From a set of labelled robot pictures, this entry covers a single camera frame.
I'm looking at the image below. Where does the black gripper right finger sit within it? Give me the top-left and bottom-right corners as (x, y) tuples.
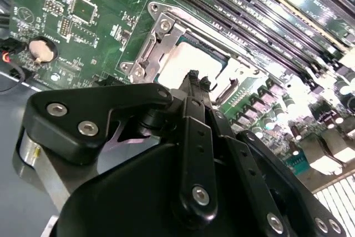
(201, 77), (348, 237)

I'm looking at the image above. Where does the thin wire locking lever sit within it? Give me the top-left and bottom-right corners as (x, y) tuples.
(215, 77), (240, 103)

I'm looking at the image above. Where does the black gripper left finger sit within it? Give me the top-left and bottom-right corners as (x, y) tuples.
(22, 69), (219, 223)

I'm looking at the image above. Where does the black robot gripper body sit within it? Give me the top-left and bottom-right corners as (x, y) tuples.
(54, 141), (268, 237)

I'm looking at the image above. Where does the silver square CPU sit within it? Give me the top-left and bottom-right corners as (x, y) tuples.
(158, 41), (231, 94)

